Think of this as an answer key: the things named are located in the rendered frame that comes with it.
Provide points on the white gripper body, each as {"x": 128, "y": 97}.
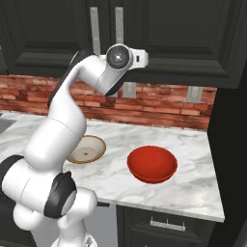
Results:
{"x": 144, "y": 59}

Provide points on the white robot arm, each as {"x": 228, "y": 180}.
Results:
{"x": 54, "y": 141}

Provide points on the black cabinet door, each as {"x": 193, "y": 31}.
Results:
{"x": 48, "y": 29}
{"x": 186, "y": 32}

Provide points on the tall black cabinet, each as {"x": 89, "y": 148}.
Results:
{"x": 230, "y": 154}

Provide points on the tan bowl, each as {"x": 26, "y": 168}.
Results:
{"x": 90, "y": 148}

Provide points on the red bowl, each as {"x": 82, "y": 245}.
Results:
{"x": 152, "y": 164}

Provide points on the grey sink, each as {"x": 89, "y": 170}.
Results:
{"x": 5, "y": 124}

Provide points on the black drawer front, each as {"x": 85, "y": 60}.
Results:
{"x": 167, "y": 236}

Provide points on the grey wall socket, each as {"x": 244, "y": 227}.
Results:
{"x": 194, "y": 94}
{"x": 130, "y": 90}

